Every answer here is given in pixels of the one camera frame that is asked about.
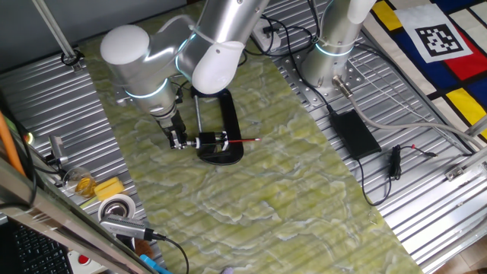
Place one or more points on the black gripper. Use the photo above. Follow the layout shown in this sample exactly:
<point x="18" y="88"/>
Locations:
<point x="171" y="123"/>

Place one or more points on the black crank pencil sharpener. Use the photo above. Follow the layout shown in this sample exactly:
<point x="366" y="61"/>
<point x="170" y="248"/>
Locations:
<point x="209" y="141"/>

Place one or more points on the black C-clamp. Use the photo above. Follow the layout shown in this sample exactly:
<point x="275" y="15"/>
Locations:
<point x="230" y="122"/>

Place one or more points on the red pencil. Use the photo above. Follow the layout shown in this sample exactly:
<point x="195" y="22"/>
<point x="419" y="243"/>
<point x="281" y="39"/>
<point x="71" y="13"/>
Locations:
<point x="245" y="141"/>

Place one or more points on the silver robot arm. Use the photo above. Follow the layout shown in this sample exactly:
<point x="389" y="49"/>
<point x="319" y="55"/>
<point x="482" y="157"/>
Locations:
<point x="137" y="64"/>

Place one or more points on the yellow sponge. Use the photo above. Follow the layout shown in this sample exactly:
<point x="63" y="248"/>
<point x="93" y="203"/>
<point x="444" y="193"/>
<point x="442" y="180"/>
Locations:
<point x="108" y="188"/>

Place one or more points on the white tape roll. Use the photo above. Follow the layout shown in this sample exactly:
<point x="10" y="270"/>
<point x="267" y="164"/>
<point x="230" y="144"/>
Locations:
<point x="116" y="205"/>

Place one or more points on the glass beaker yellow liquid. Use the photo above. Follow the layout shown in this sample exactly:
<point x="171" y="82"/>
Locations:
<point x="83" y="184"/>

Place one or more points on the green marble pattern mat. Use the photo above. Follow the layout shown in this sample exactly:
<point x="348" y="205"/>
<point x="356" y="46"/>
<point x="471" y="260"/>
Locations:
<point x="266" y="209"/>

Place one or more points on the brown round object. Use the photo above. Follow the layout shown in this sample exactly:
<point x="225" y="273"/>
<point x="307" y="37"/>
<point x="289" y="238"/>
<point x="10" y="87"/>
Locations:
<point x="144" y="249"/>

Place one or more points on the blue plastic item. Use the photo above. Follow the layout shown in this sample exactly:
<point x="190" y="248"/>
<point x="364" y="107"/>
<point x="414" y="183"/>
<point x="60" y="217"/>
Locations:
<point x="152" y="264"/>

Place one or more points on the white power strip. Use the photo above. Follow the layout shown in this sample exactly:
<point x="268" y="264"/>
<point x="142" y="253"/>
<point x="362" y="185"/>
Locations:
<point x="266" y="38"/>

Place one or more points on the red emergency stop box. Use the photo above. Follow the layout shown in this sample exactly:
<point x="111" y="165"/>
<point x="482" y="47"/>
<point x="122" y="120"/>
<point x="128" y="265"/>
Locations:
<point x="85" y="262"/>

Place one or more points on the orange pole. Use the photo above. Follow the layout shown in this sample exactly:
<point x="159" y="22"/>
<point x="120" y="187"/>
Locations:
<point x="7" y="141"/>

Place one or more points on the black power adapter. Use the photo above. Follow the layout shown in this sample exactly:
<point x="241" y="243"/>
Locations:
<point x="354" y="133"/>

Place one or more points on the black keyboard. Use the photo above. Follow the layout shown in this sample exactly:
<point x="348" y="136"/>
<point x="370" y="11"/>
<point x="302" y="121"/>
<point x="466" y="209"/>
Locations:
<point x="38" y="251"/>

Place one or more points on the fiducial marker board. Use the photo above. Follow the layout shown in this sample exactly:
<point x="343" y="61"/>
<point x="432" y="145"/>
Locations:
<point x="418" y="64"/>

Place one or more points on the white marker tag paper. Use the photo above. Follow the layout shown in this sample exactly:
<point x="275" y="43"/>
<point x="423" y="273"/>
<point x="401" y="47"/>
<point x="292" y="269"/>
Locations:
<point x="433" y="34"/>

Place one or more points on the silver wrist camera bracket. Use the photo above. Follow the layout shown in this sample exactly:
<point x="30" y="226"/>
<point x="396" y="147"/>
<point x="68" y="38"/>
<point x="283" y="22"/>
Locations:
<point x="121" y="95"/>

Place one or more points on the silver depth camera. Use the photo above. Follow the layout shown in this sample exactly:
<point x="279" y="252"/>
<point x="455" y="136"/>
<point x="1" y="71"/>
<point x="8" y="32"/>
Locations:
<point x="125" y="227"/>

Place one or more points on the small grey camera stand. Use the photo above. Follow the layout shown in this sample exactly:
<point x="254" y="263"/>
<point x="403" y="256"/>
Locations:
<point x="57" y="146"/>

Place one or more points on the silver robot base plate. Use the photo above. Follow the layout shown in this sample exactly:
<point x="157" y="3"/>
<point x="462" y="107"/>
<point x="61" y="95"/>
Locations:
<point x="306" y="95"/>

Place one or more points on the aluminium frame bar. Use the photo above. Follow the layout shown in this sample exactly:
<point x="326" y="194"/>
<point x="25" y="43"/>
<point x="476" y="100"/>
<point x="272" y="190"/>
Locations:
<point x="57" y="213"/>

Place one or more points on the aluminium pole with bracket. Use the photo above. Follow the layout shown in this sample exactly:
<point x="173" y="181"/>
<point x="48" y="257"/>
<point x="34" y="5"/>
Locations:
<point x="53" y="26"/>

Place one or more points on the aluminium corner frame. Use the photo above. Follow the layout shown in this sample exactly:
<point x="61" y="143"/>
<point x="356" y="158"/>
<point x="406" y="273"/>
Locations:
<point x="468" y="163"/>

